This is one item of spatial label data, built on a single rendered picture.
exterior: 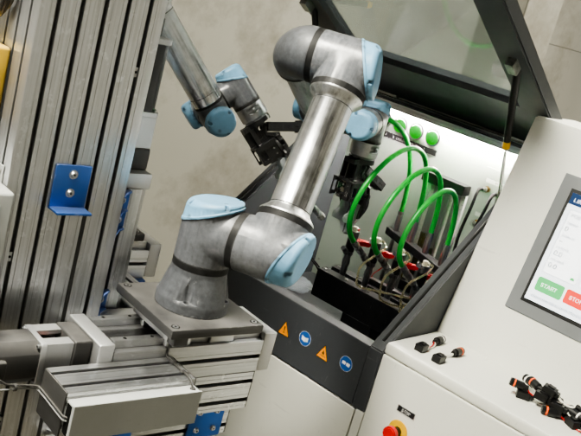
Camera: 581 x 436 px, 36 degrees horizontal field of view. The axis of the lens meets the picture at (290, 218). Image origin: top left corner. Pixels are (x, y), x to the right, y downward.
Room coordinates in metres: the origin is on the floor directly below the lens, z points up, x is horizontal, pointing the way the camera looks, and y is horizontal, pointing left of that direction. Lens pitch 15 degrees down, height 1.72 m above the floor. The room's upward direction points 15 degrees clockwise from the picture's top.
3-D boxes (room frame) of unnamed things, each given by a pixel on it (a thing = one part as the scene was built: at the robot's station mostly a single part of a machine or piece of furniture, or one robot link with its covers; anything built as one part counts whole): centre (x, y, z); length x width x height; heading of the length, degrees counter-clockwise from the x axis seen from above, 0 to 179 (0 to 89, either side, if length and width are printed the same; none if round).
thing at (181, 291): (1.70, 0.15, 1.09); 0.15 x 0.15 x 0.10
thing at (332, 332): (2.18, -0.03, 0.87); 0.62 x 0.04 x 0.16; 51
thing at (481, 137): (2.57, -0.34, 1.43); 0.54 x 0.03 x 0.02; 51
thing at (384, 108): (2.31, -0.14, 1.42); 0.09 x 0.08 x 0.11; 166
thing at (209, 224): (1.70, 0.14, 1.20); 0.13 x 0.12 x 0.14; 76
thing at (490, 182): (2.42, -0.53, 1.20); 0.13 x 0.03 x 0.31; 51
